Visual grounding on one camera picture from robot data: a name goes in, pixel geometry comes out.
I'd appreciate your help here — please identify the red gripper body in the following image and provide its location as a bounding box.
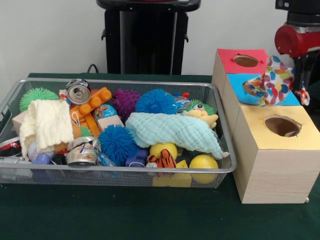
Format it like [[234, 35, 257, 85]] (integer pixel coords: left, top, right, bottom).
[[274, 23, 320, 60]]

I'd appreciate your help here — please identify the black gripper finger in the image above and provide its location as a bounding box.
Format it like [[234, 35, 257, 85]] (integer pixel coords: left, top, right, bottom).
[[292, 56, 304, 92], [302, 55, 312, 87]]

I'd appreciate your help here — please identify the wooden box with three holes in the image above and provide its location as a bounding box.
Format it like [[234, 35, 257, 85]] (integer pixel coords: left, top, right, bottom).
[[211, 48, 320, 205]]

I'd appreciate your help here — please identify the shallow clear mesh bin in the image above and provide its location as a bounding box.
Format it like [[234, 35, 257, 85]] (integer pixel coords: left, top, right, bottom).
[[0, 77, 238, 190]]

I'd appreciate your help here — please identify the dark green table cloth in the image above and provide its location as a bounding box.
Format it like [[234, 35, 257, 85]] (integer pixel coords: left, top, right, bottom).
[[0, 72, 320, 240], [306, 83, 320, 118]]

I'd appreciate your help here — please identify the green spiky monster toy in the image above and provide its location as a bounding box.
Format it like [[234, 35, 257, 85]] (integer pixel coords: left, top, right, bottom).
[[184, 99, 216, 116]]

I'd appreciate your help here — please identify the yellow smooth ball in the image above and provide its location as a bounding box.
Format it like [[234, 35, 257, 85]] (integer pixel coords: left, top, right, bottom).
[[189, 154, 220, 185]]

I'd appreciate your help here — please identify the light blue waffle cloth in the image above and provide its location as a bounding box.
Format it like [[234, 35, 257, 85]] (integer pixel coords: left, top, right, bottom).
[[125, 112, 231, 160]]

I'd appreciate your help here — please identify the blue spiky rubber ball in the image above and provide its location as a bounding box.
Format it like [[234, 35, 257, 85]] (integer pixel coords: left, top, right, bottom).
[[134, 88, 178, 115], [98, 124, 139, 167]]

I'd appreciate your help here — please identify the orange tiger plush toy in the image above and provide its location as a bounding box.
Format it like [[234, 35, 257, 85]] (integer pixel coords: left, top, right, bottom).
[[146, 149, 179, 169]]

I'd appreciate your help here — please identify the purple knobbly ball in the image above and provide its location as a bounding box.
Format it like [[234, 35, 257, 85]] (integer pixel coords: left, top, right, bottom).
[[112, 88, 141, 121]]

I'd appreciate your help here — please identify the globe print ball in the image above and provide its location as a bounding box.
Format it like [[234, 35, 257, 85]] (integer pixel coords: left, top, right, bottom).
[[93, 104, 118, 121]]

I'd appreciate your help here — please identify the orange plastic building block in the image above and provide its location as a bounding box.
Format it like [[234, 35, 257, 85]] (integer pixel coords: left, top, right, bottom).
[[69, 86, 113, 118]]

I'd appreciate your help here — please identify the silver drink can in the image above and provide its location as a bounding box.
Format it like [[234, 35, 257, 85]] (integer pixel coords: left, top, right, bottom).
[[65, 78, 92, 105]]

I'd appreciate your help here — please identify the cream waffle cloth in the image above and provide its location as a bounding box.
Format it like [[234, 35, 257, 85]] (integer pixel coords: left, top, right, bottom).
[[19, 99, 75, 158]]

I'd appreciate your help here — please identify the green spiky rubber ball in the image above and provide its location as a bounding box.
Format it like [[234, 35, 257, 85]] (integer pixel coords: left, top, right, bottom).
[[19, 87, 61, 113]]

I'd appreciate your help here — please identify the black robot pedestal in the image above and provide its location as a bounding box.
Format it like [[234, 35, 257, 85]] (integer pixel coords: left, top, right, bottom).
[[96, 0, 202, 75]]

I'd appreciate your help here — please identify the black looped cable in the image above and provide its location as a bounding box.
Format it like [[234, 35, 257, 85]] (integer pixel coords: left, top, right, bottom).
[[86, 63, 100, 74]]

